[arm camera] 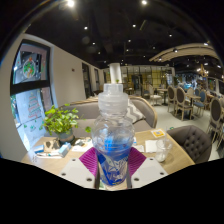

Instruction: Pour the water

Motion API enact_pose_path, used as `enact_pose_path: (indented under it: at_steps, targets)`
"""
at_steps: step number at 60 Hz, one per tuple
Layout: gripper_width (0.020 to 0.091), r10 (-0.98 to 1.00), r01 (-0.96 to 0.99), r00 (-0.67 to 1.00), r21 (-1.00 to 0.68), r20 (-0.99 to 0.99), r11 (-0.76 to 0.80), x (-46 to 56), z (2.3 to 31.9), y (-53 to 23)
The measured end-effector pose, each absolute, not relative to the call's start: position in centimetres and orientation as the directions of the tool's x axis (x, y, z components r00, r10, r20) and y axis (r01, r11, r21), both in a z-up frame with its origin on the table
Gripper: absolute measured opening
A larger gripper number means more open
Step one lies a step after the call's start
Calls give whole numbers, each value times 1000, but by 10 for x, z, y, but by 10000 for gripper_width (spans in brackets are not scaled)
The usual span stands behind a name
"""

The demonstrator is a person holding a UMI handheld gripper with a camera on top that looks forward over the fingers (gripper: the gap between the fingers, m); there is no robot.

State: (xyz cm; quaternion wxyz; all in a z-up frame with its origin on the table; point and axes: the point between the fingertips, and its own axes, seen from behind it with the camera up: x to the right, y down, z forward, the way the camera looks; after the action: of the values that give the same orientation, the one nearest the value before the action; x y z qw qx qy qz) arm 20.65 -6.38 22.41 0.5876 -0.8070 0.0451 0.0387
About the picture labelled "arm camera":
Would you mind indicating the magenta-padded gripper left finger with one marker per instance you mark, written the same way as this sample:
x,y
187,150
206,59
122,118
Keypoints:
x,y
81,168

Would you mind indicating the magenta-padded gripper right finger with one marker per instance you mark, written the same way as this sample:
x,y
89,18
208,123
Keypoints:
x,y
143,168

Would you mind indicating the clear blue-label drink bottle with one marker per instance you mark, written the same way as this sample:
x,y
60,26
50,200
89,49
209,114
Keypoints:
x,y
112,133

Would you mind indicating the printed paper leaflet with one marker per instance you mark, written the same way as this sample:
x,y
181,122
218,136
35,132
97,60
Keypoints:
x,y
81,146

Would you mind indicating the white napkin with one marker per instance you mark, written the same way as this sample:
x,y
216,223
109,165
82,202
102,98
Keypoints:
x,y
150,146

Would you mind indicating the light blue tissue pack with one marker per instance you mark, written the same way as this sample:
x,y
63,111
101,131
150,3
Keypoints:
x,y
64,150

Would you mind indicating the clear plastic cup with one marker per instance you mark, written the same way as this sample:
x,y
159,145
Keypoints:
x,y
163,151

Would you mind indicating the brown card stand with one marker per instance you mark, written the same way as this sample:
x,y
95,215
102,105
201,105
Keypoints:
x,y
51,145

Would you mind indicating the yellow card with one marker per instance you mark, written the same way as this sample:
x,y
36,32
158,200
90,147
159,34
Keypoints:
x,y
158,133

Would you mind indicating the small blue white pack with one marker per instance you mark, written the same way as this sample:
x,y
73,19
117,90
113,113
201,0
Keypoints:
x,y
38,149

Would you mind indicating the green potted plant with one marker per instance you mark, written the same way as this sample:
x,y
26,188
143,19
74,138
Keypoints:
x,y
61,121

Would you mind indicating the grey tufted armchair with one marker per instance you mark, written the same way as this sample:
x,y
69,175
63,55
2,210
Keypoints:
x,y
191,143

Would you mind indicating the curved grey sofa bench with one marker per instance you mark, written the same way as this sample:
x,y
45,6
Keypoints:
x,y
83,111

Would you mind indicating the group of dining chairs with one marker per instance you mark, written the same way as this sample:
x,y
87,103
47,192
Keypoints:
x,y
181,100

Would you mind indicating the white cylindrical column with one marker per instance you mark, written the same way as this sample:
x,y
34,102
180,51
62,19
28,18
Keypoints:
x,y
115,73

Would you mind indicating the group of ceiling lights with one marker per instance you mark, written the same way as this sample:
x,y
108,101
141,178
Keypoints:
x,y
70,3

